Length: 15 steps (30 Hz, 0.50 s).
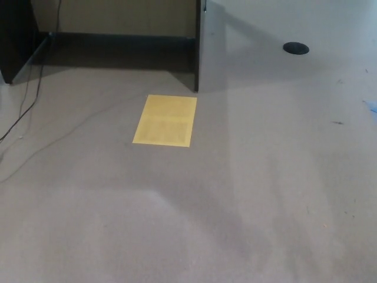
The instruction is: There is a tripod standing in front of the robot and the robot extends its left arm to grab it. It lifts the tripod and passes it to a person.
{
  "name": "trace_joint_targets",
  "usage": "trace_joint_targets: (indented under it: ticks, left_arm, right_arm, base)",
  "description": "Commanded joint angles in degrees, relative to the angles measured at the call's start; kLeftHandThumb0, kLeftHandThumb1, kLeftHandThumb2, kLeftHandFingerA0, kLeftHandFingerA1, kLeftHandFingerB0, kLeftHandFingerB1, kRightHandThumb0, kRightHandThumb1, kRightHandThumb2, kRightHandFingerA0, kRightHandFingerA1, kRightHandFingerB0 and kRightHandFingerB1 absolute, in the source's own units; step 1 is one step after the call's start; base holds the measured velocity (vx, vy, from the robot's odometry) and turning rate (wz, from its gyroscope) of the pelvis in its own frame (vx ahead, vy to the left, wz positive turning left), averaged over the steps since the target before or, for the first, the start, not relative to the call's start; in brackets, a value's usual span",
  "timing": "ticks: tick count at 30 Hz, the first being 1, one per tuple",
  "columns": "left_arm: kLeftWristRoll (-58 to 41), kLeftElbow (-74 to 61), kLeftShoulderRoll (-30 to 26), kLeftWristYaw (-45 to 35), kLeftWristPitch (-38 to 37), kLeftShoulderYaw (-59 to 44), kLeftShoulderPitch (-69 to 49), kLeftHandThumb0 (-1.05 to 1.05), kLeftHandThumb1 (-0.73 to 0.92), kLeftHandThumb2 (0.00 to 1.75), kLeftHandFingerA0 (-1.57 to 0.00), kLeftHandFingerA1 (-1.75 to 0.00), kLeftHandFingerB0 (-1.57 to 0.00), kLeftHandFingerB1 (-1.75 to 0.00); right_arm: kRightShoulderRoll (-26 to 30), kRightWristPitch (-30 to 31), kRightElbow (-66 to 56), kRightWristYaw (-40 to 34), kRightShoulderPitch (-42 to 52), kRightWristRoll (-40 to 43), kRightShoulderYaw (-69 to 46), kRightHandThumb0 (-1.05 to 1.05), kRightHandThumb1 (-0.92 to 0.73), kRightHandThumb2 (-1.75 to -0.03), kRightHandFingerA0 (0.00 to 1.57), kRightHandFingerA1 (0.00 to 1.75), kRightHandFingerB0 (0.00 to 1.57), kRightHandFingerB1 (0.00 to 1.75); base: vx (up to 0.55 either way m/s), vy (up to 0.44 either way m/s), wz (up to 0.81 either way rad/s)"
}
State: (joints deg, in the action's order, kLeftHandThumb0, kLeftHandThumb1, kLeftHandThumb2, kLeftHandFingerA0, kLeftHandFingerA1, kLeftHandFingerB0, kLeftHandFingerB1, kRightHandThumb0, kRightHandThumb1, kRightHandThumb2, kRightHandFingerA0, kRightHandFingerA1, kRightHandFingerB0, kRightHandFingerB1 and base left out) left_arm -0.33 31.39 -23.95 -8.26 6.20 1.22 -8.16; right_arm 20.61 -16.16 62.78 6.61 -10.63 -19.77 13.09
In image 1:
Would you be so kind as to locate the dark wooden desk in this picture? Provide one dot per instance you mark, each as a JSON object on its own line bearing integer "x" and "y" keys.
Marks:
{"x": 16, "y": 32}

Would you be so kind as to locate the yellow paper sheet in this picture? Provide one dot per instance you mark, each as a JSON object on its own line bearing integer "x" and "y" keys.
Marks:
{"x": 166, "y": 118}

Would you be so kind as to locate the blue tape scrap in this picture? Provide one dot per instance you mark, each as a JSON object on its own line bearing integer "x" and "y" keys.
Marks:
{"x": 372, "y": 106}

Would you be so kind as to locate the black round floor cover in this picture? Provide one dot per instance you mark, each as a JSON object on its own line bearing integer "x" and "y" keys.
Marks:
{"x": 295, "y": 48}

